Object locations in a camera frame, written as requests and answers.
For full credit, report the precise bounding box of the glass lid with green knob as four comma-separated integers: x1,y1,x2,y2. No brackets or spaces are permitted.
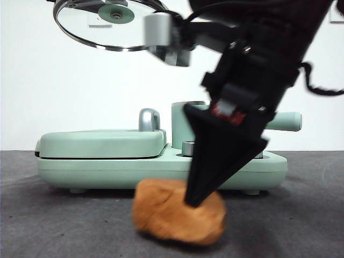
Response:
52,0,162,52

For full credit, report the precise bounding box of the mint green breakfast machine base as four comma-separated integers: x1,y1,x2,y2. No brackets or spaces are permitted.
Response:
36,144,288,195

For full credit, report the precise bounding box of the mint green pot with handle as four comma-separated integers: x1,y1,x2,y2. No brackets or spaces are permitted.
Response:
171,101,303,150

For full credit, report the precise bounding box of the brown potato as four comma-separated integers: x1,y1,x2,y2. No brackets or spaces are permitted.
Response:
132,178,227,247

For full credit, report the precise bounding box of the chrome arched cover handle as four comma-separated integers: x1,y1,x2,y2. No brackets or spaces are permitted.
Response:
138,107,162,132

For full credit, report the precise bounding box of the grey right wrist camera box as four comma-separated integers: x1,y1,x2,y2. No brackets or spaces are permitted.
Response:
144,13,195,67

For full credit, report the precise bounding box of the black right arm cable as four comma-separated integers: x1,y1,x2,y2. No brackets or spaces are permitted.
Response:
300,61,344,96

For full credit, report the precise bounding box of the mint green griddle cover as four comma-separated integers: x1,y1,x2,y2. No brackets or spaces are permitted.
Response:
34,128,167,160

